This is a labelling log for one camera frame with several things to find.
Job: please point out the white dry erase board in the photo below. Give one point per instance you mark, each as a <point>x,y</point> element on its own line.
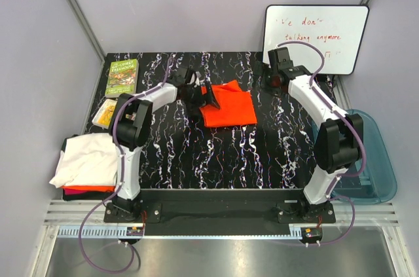
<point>335,30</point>

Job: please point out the white folded t shirt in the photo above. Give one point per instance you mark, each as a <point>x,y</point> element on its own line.
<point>87,160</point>

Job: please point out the yellow small book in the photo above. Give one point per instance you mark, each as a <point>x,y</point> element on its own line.
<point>104,114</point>

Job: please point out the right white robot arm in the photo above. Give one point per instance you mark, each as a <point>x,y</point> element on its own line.
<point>304,89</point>

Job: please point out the green treehouse book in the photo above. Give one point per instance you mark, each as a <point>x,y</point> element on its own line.
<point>122,78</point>

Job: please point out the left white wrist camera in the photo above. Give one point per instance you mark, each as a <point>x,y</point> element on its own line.
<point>195,79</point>

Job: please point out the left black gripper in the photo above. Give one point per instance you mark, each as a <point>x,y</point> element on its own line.
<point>192,109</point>

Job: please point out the black marbled table mat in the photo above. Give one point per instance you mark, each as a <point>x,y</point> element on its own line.
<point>277,152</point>

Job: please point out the orange folded t shirt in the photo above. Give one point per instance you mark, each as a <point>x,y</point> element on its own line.
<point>103,189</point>

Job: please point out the orange t shirt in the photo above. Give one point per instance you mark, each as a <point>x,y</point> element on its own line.
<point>236,107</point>
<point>103,189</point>

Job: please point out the grey cable duct rail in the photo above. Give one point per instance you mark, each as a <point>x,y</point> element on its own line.
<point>72,231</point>

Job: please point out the teal plastic bin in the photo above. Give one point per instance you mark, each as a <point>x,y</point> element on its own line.
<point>373,165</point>

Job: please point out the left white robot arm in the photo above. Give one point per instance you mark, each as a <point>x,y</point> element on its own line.
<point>130,126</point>

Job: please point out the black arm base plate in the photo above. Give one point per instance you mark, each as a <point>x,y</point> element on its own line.
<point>282,205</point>

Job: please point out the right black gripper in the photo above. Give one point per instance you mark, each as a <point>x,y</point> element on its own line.
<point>261,69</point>

